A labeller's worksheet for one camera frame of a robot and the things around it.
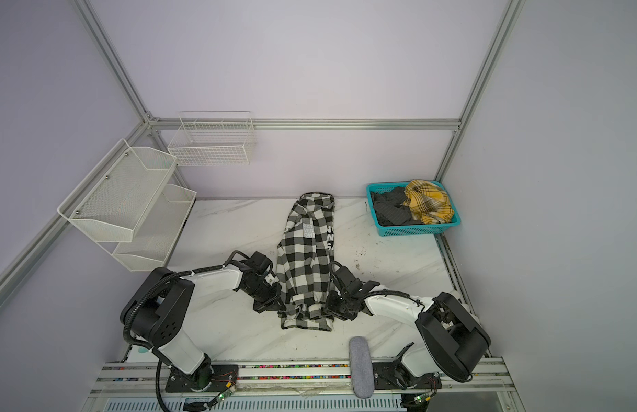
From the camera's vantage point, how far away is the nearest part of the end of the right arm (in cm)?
63

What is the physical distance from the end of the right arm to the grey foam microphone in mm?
81

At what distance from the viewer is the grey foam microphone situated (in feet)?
2.34
